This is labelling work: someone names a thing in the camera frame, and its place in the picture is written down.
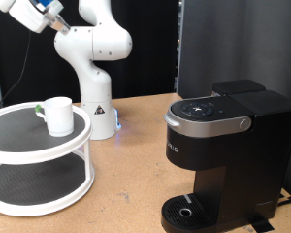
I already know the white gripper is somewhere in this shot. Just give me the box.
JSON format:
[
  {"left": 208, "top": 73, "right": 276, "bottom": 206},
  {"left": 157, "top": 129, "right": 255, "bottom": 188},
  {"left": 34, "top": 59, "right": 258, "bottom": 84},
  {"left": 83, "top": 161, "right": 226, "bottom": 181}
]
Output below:
[{"left": 0, "top": 0, "right": 72, "bottom": 36}]

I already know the white mug green taped handle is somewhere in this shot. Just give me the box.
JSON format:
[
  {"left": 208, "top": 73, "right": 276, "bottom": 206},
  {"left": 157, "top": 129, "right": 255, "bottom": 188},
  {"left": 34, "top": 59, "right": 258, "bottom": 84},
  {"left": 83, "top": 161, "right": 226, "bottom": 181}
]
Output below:
[{"left": 34, "top": 96, "right": 75, "bottom": 138}]

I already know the black Keurig coffee machine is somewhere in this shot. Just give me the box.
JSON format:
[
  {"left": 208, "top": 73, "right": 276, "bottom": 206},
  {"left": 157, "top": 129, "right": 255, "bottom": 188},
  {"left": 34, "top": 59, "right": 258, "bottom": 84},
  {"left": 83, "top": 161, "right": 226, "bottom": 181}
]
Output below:
[{"left": 160, "top": 79, "right": 291, "bottom": 233}]

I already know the black backdrop curtain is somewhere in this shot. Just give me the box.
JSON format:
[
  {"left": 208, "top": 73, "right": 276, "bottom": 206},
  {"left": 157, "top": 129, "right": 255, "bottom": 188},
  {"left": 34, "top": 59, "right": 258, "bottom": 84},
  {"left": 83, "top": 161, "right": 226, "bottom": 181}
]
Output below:
[{"left": 0, "top": 0, "right": 179, "bottom": 108}]

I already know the white two-tier turntable shelf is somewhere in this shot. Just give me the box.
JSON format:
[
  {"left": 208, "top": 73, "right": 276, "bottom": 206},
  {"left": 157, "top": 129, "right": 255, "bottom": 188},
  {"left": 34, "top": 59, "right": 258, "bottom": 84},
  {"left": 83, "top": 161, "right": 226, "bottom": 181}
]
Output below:
[{"left": 0, "top": 101, "right": 96, "bottom": 217}]

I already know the black tape strip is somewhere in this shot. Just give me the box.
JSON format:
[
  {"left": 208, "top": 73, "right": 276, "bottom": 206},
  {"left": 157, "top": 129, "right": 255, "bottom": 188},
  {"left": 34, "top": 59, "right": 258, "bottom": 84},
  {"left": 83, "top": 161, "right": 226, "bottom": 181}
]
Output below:
[{"left": 246, "top": 215, "right": 275, "bottom": 233}]

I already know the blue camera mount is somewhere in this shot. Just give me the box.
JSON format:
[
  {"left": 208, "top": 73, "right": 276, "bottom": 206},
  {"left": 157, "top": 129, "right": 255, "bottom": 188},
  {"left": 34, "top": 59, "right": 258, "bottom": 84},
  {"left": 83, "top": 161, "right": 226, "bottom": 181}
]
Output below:
[{"left": 34, "top": 0, "right": 54, "bottom": 12}]

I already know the thin black hanging cable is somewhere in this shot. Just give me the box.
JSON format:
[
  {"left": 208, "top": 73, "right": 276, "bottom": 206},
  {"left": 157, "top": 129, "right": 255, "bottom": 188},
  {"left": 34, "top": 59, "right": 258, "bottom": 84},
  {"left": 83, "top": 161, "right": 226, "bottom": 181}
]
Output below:
[{"left": 0, "top": 30, "right": 33, "bottom": 106}]

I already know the black machine power cable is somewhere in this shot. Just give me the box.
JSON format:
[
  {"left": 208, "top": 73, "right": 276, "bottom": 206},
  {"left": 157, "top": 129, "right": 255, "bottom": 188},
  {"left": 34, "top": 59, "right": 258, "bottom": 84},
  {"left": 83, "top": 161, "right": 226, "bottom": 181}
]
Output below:
[{"left": 275, "top": 193, "right": 291, "bottom": 208}]

